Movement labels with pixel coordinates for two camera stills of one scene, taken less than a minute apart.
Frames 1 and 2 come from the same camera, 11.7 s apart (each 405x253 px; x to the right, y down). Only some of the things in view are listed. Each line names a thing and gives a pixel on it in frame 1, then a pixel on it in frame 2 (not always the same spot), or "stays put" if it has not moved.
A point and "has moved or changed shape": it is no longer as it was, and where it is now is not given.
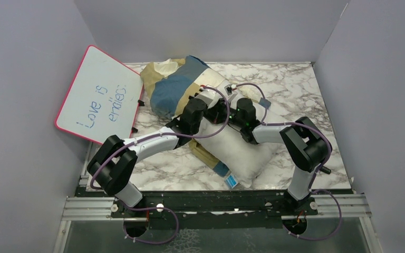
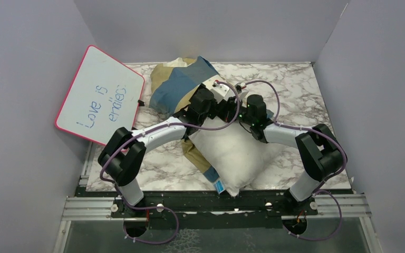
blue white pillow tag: x=231 y=181 -> x=219 y=186
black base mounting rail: x=221 y=211 stays put
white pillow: x=243 y=158 has moved or changed shape
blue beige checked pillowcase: x=169 y=83 has moved or changed shape
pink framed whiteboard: x=103 y=99 stays put
